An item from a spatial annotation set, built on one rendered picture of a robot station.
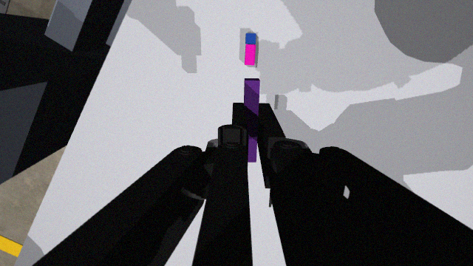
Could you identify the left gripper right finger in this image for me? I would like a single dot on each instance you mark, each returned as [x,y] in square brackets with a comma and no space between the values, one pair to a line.
[386,224]

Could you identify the magenta block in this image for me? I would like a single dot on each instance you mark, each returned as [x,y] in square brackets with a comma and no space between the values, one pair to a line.
[250,50]

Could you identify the small blue block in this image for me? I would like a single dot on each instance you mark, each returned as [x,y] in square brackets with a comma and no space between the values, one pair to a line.
[250,38]

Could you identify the dark purple rod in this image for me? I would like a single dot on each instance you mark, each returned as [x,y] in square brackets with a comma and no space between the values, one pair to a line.
[251,102]

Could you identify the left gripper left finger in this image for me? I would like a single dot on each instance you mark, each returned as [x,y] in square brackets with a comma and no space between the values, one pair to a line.
[143,225]

